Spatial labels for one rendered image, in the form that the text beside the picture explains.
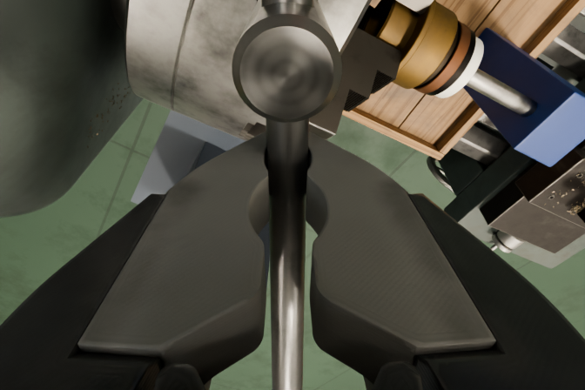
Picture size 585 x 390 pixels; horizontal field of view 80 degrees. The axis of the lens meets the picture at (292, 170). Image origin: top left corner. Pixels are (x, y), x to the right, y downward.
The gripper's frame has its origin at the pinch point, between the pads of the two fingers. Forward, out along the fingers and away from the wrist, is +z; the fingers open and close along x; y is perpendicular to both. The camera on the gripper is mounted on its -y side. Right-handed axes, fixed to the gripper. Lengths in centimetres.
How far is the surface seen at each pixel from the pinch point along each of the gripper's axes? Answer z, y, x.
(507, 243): 41, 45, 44
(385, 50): 22.4, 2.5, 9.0
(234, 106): 13.3, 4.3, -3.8
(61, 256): 158, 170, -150
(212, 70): 12.1, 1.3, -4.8
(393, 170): 141, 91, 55
